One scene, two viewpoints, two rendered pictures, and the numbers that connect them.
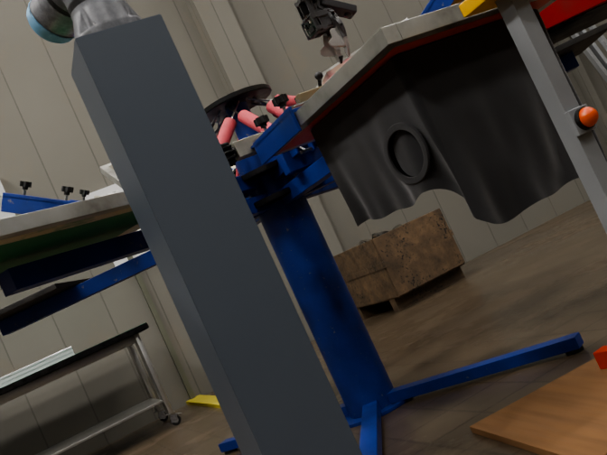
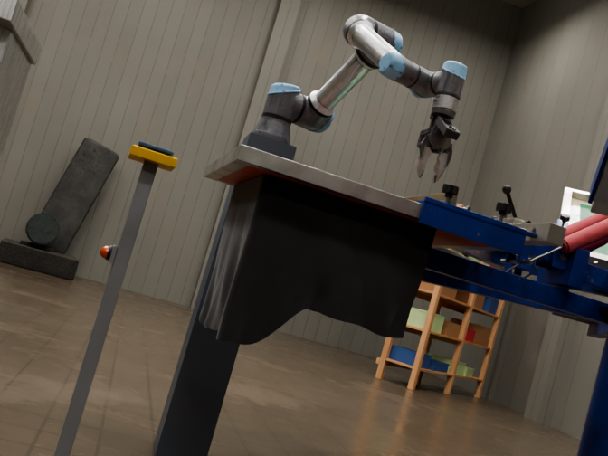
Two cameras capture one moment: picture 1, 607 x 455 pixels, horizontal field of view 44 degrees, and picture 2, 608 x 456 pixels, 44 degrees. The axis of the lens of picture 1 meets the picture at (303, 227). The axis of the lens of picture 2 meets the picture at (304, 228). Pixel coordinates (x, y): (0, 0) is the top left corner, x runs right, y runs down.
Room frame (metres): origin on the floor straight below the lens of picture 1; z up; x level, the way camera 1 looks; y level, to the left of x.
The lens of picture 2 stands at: (2.26, -2.56, 0.69)
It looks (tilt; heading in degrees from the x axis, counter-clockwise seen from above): 5 degrees up; 101
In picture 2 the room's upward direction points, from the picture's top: 16 degrees clockwise
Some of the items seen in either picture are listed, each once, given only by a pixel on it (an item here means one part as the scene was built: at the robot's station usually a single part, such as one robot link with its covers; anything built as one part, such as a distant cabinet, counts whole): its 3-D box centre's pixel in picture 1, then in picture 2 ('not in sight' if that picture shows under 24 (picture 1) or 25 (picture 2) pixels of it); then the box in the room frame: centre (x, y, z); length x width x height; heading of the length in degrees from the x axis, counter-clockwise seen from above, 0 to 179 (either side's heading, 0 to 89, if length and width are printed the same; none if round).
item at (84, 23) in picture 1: (104, 23); (273, 129); (1.53, 0.20, 1.25); 0.15 x 0.15 x 0.10
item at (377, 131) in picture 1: (389, 159); not in sight; (1.84, -0.26, 0.77); 0.46 x 0.09 x 0.36; 25
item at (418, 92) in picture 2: not in sight; (425, 82); (2.07, -0.24, 1.42); 0.11 x 0.11 x 0.08; 42
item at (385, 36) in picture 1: (401, 74); (351, 204); (1.97, -0.41, 0.97); 0.79 x 0.58 x 0.04; 25
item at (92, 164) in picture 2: not in sight; (59, 200); (-2.99, 7.15, 0.99); 1.18 x 1.17 x 1.98; 112
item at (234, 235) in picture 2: (508, 116); (231, 255); (1.71, -0.53, 0.74); 0.45 x 0.03 x 0.43; 115
